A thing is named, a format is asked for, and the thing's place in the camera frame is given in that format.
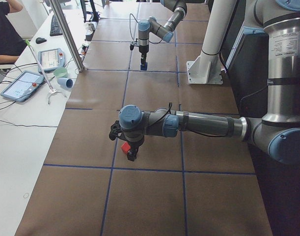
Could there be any teach pendant tablet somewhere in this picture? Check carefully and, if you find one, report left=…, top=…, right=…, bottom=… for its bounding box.
left=0, top=71, right=44, bottom=102
left=38, top=48, right=65, bottom=73

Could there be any grabber stick tool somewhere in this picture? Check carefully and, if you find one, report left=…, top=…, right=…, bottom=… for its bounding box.
left=25, top=40, right=67, bottom=105

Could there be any metal can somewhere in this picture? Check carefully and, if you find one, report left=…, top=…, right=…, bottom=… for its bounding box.
left=87, top=23, right=95, bottom=31

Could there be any red wooden block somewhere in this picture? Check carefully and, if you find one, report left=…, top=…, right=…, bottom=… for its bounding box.
left=121, top=142, right=131, bottom=155

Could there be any far teach pendant tablet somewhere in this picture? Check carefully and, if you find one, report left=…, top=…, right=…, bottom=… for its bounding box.
left=38, top=48, right=65, bottom=73

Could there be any blue plastic cup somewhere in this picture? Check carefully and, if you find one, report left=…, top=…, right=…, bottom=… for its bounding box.
left=57, top=77, right=73, bottom=89

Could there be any near teach pendant tablet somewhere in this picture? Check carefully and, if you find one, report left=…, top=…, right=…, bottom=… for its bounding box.
left=0, top=71, right=44, bottom=102

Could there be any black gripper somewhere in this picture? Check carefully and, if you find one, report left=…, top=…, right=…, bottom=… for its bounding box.
left=127, top=139, right=144, bottom=161
left=139, top=45, right=149, bottom=65

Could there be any blue wooden block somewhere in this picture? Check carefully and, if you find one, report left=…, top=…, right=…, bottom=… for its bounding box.
left=140, top=62, right=148, bottom=71

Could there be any black keyboard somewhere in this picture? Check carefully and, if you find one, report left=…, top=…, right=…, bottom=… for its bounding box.
left=50, top=15, right=63, bottom=36

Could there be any black computer mouse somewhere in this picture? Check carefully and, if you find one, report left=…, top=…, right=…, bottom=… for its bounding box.
left=35, top=37, right=47, bottom=44

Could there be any seated person black shirt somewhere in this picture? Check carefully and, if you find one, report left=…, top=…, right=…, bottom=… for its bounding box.
left=0, top=0, right=26, bottom=64

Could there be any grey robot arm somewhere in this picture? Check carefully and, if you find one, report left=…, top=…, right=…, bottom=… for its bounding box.
left=130, top=0, right=187, bottom=70
left=109, top=0, right=300, bottom=164

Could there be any aluminium frame post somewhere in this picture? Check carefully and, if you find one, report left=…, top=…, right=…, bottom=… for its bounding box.
left=49, top=0, right=84, bottom=72

